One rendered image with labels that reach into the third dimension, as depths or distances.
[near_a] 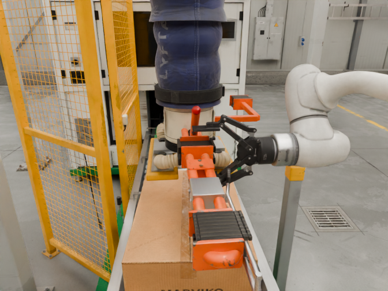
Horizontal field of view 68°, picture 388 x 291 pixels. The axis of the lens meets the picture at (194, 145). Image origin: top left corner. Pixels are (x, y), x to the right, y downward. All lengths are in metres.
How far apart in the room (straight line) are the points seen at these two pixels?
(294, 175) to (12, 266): 1.56
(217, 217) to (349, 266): 2.08
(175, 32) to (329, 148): 0.52
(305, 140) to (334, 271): 1.72
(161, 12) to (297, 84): 0.42
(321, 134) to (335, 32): 9.65
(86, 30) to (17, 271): 1.34
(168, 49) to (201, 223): 0.56
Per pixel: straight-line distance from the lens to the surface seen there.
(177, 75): 0.87
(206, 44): 0.87
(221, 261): 0.43
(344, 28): 10.55
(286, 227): 1.55
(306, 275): 2.32
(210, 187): 0.57
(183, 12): 0.85
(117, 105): 1.90
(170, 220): 1.06
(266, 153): 0.77
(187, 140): 0.80
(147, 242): 0.97
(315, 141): 0.81
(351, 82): 0.81
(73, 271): 2.37
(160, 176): 0.90
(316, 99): 0.82
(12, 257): 1.93
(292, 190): 1.44
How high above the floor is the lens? 1.57
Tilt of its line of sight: 22 degrees down
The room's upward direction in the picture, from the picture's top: straight up
